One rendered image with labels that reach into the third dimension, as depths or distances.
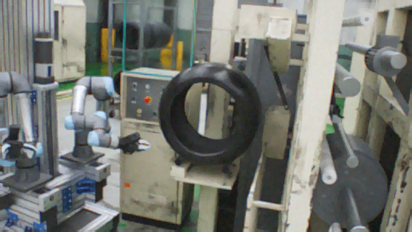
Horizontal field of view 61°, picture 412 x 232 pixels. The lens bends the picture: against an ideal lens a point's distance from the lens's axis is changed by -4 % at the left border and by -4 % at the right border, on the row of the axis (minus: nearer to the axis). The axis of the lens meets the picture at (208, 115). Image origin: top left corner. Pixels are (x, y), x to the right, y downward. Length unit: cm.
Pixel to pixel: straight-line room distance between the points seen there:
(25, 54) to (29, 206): 90
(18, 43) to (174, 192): 157
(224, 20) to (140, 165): 136
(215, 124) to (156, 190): 90
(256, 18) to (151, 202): 191
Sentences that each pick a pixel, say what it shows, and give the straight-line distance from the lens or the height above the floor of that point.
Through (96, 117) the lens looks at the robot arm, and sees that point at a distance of 203.
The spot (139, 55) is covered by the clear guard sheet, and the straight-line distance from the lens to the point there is 282.
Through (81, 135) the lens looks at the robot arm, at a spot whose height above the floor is 88.
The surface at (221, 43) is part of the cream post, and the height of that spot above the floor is 157.
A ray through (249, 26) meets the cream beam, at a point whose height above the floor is 169.
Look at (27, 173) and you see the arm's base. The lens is 233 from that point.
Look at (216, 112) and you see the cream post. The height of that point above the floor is 113.
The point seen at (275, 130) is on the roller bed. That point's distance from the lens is 227.
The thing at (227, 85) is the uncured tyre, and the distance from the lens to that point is 192.
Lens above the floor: 170
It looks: 14 degrees down
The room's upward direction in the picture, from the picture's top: 5 degrees clockwise
